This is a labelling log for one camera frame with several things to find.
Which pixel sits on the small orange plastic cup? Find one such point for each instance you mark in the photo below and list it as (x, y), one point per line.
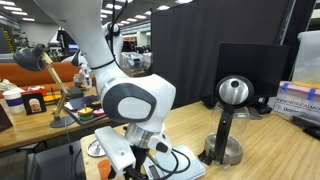
(104, 169)

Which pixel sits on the dark grey chair seat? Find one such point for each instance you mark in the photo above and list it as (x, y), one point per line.
(53, 163)

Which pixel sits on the black photo frame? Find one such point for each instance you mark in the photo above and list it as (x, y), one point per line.
(34, 104)

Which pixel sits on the black keyboard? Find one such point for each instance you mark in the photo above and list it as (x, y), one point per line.
(308, 125)

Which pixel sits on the yellow plate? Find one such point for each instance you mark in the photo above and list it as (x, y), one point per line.
(51, 98)

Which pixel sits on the white bottle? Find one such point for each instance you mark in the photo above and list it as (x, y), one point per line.
(86, 78)

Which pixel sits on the silver digital kitchen scale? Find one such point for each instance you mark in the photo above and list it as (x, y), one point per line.
(186, 166)

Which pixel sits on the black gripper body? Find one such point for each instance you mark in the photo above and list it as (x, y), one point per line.
(139, 158)

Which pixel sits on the pink toy piece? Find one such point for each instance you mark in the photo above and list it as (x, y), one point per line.
(98, 112)

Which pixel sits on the black tray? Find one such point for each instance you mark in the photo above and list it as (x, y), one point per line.
(80, 101)

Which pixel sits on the black computer monitor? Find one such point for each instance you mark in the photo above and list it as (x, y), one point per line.
(253, 66)

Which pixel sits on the dark green box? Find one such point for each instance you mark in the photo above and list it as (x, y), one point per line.
(75, 92)

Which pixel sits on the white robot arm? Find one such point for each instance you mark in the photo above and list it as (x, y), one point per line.
(133, 100)

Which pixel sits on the printed cardboard box pink lid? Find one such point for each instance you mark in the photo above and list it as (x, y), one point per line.
(296, 101)

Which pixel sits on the white mug blue band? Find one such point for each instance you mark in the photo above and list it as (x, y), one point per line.
(14, 101)

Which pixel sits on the clear plastic storage bin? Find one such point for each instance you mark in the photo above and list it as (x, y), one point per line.
(308, 56)

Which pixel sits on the orange sofa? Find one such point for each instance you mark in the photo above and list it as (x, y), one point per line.
(26, 75)

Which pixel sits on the black curtain partition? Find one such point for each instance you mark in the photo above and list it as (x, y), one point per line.
(186, 50)

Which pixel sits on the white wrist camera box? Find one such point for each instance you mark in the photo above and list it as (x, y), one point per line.
(115, 150)

